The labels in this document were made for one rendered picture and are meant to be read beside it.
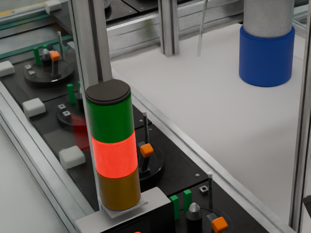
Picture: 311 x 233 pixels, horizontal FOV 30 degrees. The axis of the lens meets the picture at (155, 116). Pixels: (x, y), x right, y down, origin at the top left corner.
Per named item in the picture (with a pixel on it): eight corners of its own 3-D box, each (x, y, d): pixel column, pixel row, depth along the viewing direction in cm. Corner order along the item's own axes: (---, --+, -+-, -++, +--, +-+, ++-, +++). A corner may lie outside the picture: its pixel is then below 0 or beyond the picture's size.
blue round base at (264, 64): (302, 77, 172) (307, 31, 164) (260, 93, 166) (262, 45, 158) (269, 57, 184) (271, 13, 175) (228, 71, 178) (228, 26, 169)
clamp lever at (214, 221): (219, 245, 100) (228, 225, 94) (209, 250, 99) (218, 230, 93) (208, 228, 101) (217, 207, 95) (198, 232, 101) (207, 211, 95)
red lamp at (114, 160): (145, 168, 68) (142, 134, 65) (107, 184, 66) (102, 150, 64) (126, 147, 72) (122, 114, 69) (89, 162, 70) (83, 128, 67)
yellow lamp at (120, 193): (148, 200, 71) (145, 169, 68) (111, 216, 69) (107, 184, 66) (129, 179, 75) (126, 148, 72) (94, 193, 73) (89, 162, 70)
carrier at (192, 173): (211, 184, 120) (210, 135, 113) (106, 229, 111) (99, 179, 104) (153, 129, 138) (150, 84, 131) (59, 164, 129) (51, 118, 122)
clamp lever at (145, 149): (149, 170, 118) (154, 150, 112) (140, 174, 117) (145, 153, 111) (141, 157, 120) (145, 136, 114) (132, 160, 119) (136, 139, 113)
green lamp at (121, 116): (142, 134, 65) (139, 97, 63) (102, 149, 64) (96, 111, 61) (122, 114, 69) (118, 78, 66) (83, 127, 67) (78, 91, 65)
